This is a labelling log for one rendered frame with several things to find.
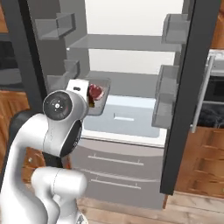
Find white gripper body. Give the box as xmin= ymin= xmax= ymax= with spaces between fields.
xmin=69 ymin=78 xmax=90 ymax=87

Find grey door bin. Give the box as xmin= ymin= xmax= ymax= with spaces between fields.
xmin=150 ymin=92 xmax=178 ymax=130
xmin=45 ymin=59 xmax=81 ymax=92
xmin=34 ymin=12 xmax=78 ymax=41
xmin=155 ymin=64 xmax=180 ymax=101
xmin=161 ymin=12 xmax=191 ymax=46

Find brown sweet potato piece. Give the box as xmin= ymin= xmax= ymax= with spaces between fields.
xmin=87 ymin=97 xmax=96 ymax=109

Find dark left-hinged fridge door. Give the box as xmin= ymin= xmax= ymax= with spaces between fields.
xmin=1 ymin=0 xmax=90 ymax=117

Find dark right-hinged fridge door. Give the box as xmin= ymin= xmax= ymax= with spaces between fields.
xmin=150 ymin=0 xmax=222 ymax=196

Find grey glass fridge shelf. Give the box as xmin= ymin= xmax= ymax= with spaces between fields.
xmin=84 ymin=70 xmax=160 ymax=99
xmin=66 ymin=33 xmax=184 ymax=53

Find white crisper drawer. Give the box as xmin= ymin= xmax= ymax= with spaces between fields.
xmin=80 ymin=94 xmax=165 ymax=140

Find wooden base cupboards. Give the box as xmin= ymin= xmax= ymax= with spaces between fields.
xmin=174 ymin=126 xmax=224 ymax=200
xmin=0 ymin=89 xmax=73 ymax=186

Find grey freezer drawer front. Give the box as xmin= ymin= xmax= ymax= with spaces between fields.
xmin=69 ymin=137 xmax=165 ymax=177
xmin=73 ymin=167 xmax=166 ymax=211

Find grey fridge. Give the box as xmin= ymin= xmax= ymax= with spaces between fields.
xmin=27 ymin=0 xmax=194 ymax=210

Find black and silver oven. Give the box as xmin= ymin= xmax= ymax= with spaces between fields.
xmin=196 ymin=49 xmax=224 ymax=130

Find silver freezer drawer handle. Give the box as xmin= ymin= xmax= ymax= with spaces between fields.
xmin=89 ymin=178 xmax=142 ymax=190
xmin=87 ymin=154 xmax=145 ymax=167

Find wooden wall cupboard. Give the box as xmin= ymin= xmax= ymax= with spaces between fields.
xmin=209 ymin=0 xmax=224 ymax=50
xmin=0 ymin=0 xmax=10 ymax=34

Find silver oven door handle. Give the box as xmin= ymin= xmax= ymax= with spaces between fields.
xmin=190 ymin=54 xmax=216 ymax=134

